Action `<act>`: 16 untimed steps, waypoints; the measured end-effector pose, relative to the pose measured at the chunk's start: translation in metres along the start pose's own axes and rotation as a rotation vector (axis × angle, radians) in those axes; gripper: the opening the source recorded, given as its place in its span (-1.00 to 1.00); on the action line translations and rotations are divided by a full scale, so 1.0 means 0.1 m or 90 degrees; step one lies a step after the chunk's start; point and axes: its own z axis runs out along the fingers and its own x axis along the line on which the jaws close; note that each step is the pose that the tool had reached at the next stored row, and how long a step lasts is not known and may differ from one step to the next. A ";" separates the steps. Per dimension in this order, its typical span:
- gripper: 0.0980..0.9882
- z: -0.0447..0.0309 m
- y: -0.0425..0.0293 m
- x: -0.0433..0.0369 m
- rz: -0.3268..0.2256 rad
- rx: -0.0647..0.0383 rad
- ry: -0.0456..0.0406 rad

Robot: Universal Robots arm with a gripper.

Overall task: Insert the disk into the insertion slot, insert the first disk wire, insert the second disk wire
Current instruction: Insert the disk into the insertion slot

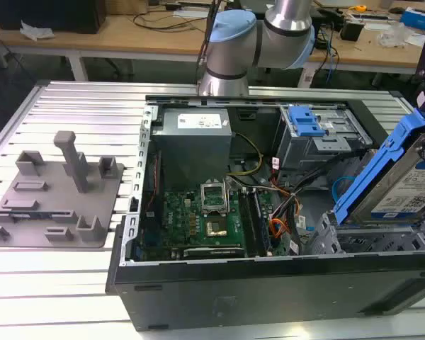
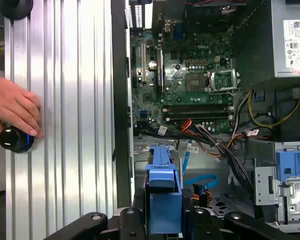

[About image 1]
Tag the blue cardboard box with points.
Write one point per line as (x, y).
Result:
(416, 17)

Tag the grey power supply unit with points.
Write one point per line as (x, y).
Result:
(191, 156)

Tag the crumpled white paper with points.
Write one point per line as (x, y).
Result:
(37, 32)

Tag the small black box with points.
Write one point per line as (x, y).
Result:
(352, 30)

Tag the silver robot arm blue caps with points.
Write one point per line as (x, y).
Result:
(233, 46)

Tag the white red tagged connector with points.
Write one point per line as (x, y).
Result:
(275, 163)

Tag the CPU socket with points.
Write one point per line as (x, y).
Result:
(216, 228)

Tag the blue empty disk carrier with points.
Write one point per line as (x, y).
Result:
(306, 122)

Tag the black graphics card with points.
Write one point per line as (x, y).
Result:
(212, 252)

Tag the clear plastic bag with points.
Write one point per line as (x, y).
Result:
(396, 35)

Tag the wooden desk white frame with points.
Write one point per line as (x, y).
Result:
(368, 55)
(127, 39)

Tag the green motherboard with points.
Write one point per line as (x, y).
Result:
(177, 219)

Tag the grey metal drive cage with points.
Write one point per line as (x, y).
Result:
(304, 152)

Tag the black RAM slot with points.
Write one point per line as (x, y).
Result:
(262, 223)
(248, 223)

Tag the hard disk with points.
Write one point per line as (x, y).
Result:
(396, 184)

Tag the black open PC case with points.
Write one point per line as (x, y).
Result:
(233, 301)

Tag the large black box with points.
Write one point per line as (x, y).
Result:
(46, 14)

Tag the grey parts rack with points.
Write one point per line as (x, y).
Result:
(56, 212)

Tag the yellow tape roll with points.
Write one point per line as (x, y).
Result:
(359, 8)

